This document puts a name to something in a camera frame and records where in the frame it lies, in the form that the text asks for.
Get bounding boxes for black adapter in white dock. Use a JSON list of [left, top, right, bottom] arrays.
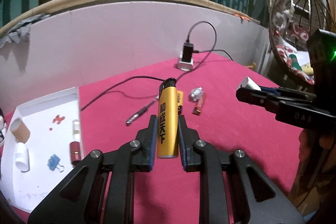
[[177, 39, 198, 72]]

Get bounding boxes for round rattan chair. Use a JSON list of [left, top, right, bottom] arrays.
[[269, 0, 335, 88]]

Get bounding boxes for grey rag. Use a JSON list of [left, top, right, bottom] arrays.
[[0, 13, 50, 48]]

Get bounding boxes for white pill bottle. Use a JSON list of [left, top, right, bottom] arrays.
[[14, 142, 30, 172]]

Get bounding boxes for blue binder clip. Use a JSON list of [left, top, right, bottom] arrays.
[[47, 154, 65, 172]]

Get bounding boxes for black pen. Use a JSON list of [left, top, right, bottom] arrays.
[[126, 96, 158, 126]]

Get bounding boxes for yellow lighter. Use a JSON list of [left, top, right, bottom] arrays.
[[177, 90, 184, 115], [157, 78, 178, 159]]

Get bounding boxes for white cardboard tray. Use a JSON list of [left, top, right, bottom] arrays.
[[1, 87, 80, 213]]

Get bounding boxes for red lighter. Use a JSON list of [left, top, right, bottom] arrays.
[[192, 93, 207, 115]]

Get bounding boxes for white partition board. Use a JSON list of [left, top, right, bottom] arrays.
[[1, 2, 269, 113]]

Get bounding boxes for camera box with screen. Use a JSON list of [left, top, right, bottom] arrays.
[[306, 29, 335, 115]]

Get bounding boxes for bamboo rim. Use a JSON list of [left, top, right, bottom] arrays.
[[1, 0, 261, 37]]

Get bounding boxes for yellowish dropper bottle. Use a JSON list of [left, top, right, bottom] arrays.
[[72, 119, 81, 142]]

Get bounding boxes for brown tape roll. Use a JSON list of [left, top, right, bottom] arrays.
[[10, 118, 30, 144]]

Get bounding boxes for red table cloth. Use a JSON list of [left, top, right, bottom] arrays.
[[79, 54, 300, 223]]

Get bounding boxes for red cap small bottle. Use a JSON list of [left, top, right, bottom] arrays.
[[70, 141, 81, 166]]

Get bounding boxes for black cable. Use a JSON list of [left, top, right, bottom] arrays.
[[80, 20, 234, 111]]

